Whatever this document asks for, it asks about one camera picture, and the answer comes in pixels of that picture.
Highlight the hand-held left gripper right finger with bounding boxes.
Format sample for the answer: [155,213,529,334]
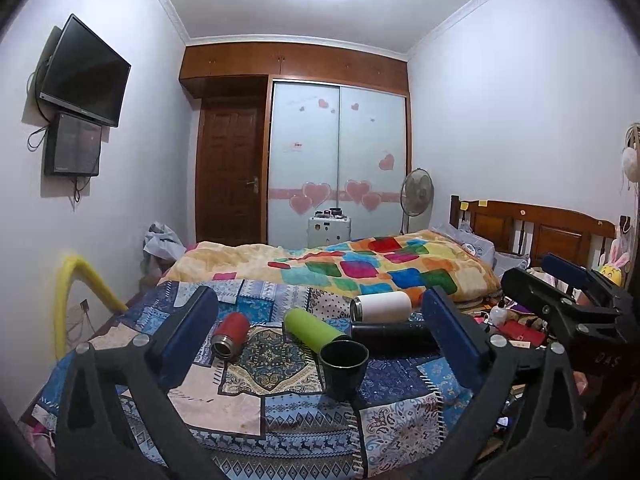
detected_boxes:
[422,287,586,480]

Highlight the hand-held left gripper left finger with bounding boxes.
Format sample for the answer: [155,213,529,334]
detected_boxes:
[55,287,226,480]

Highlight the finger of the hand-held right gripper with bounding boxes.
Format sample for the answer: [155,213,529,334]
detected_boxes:
[541,254,637,311]
[501,267,622,342]

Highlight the red steel cup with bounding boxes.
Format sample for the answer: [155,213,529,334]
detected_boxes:
[210,312,251,360]

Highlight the black tall cup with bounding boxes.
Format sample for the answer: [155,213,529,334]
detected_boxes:
[350,322,441,354]

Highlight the white steel cup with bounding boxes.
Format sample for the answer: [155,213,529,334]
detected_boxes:
[349,291,413,322]

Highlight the dark green cup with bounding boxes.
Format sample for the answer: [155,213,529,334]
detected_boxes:
[319,340,370,402]

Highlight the green tall cup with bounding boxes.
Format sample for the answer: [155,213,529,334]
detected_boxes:
[282,308,352,354]

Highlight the yellow bunny plush toy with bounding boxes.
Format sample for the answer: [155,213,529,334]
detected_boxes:
[596,240,632,288]

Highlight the red packet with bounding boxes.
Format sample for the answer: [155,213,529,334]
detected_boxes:
[500,321,547,347]

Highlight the wooden headboard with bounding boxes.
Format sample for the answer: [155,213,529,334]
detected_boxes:
[449,195,617,273]

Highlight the blue patchwork bedspread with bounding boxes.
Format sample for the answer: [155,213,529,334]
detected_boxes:
[20,277,501,480]

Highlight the grey pillow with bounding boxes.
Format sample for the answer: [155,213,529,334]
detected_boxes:
[431,221,530,278]

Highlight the white crumpled bag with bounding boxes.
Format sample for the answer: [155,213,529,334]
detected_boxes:
[143,222,187,263]

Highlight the colourful checked blanket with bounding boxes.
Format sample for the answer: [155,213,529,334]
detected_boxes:
[162,230,502,306]

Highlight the white hanging ornament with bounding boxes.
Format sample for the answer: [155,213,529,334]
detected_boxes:
[620,122,640,196]

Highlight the yellow foam tube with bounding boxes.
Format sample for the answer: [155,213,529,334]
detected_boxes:
[54,255,129,361]

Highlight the standing fan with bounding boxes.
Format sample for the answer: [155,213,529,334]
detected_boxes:
[400,168,434,235]

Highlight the wooden door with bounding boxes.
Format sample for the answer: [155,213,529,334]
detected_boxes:
[195,94,268,247]

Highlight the frosted sliding wardrobe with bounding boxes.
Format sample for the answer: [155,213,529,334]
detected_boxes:
[266,79,408,251]

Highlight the wooden overhead cabinet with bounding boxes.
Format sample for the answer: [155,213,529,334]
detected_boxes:
[179,43,411,101]

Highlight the small black wall monitor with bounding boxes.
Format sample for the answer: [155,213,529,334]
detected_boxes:
[44,112,103,177]

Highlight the black television cable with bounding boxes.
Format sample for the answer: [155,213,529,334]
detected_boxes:
[27,62,56,152]

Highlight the black wall television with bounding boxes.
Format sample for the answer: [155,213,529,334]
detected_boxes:
[39,14,132,128]

